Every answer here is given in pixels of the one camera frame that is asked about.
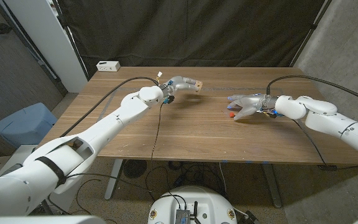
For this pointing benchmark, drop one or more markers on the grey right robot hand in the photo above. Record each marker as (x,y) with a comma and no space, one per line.
(253,103)

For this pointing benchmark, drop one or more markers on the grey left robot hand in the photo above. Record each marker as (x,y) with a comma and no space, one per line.
(179,84)

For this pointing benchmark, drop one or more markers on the wooden block with holes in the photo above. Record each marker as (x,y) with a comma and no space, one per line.
(199,86)

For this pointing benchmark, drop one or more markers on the red screw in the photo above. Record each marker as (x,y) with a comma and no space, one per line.
(231,115)

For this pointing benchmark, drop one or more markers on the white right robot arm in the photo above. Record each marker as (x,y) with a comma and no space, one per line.
(331,119)

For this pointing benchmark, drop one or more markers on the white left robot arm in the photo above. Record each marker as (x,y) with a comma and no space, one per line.
(110,127)

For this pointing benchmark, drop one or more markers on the large wooden panel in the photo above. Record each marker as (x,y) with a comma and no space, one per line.
(216,89)

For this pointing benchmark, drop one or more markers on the black backdrop curtain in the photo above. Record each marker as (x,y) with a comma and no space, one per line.
(191,31)

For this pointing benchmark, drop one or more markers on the white power strip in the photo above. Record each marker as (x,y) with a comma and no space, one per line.
(108,66)

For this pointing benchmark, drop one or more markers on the grey table leg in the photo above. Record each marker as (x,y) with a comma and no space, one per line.
(272,186)

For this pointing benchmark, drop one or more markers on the black backdrop stand pole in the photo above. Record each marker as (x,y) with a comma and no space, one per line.
(311,31)
(70,37)

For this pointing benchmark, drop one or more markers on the round black fan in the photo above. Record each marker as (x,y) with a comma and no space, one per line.
(134,169)

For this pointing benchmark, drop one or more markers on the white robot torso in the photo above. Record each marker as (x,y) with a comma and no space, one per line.
(194,196)

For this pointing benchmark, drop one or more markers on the white table leg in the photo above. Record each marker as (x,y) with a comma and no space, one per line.
(113,180)

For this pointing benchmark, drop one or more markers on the grey electronics box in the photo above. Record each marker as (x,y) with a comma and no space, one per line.
(182,216)

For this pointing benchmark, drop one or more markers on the blue plastic bin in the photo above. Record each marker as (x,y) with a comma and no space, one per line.
(23,124)

